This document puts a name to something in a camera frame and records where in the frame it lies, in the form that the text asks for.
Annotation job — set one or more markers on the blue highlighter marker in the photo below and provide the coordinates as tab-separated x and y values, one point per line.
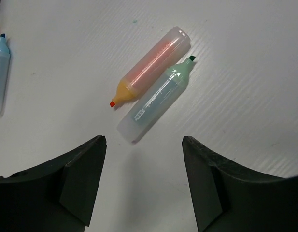
4	67

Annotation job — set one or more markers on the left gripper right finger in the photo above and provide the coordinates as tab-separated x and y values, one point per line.
228	197

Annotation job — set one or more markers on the orange highlighter marker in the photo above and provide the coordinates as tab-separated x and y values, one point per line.
165	53

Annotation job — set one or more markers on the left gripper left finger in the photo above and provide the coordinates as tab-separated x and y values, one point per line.
55	196

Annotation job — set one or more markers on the green highlighter marker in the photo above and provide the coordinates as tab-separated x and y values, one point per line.
156	101

